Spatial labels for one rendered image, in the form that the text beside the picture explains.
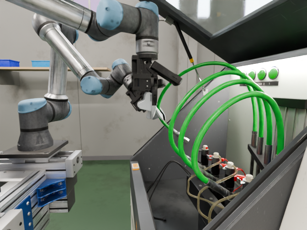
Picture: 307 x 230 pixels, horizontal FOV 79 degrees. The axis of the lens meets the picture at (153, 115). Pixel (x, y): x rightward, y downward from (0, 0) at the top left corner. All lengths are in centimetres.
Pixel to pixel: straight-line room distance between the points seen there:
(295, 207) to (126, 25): 57
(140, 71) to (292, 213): 51
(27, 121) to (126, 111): 253
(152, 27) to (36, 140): 72
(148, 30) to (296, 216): 57
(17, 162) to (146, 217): 69
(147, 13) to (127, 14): 8
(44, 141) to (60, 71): 36
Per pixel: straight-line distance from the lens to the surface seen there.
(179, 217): 83
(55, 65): 109
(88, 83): 79
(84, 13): 68
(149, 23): 63
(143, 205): 67
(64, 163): 99
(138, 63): 63
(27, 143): 103
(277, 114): 53
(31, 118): 102
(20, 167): 109
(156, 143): 99
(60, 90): 110
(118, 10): 58
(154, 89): 60
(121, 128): 347
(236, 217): 41
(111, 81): 89
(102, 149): 364
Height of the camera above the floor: 132
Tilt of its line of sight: 8 degrees down
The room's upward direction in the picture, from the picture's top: straight up
